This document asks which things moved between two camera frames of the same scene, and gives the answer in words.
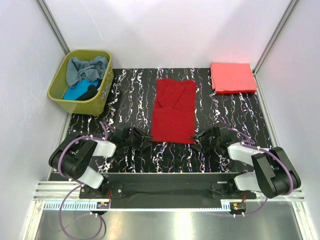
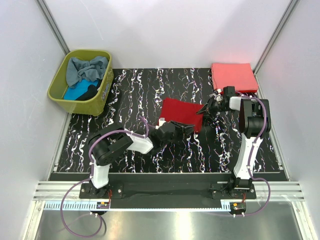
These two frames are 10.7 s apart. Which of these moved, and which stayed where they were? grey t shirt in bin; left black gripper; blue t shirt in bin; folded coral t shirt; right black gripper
Moved: left black gripper; right black gripper
Stayed: grey t shirt in bin; folded coral t shirt; blue t shirt in bin
